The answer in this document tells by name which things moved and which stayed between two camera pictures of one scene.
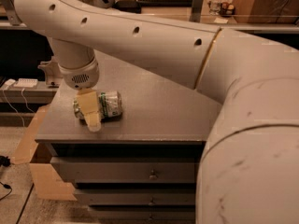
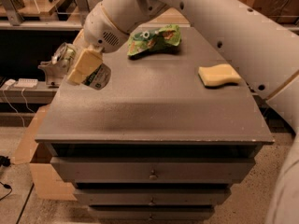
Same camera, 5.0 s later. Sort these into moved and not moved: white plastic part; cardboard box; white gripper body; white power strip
Moved: white gripper body
Not moved: cardboard box; white power strip; white plastic part
